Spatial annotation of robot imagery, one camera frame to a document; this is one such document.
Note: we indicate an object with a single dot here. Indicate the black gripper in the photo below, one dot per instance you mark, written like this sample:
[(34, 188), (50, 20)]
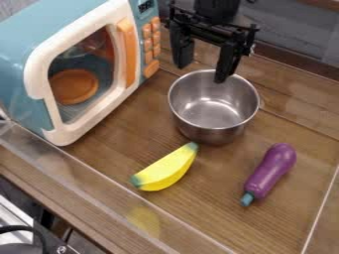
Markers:
[(212, 21)]

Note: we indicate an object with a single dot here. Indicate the purple toy eggplant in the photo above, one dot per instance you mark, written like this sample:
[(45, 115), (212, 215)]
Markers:
[(277, 161)]

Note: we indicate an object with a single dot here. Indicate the silver metal pot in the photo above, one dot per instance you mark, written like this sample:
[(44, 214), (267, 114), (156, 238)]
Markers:
[(212, 111)]

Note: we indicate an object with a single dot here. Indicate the blue toy microwave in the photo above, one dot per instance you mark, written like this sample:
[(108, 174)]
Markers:
[(105, 36)]

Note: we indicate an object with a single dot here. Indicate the orange microwave turntable plate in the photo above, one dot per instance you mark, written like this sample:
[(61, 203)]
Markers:
[(73, 86)]

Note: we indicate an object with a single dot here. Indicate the yellow toy banana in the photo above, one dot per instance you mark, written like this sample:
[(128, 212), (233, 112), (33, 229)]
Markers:
[(161, 174)]

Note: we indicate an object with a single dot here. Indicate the clear acrylic barrier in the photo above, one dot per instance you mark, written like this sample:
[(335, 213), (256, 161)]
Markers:
[(117, 219)]

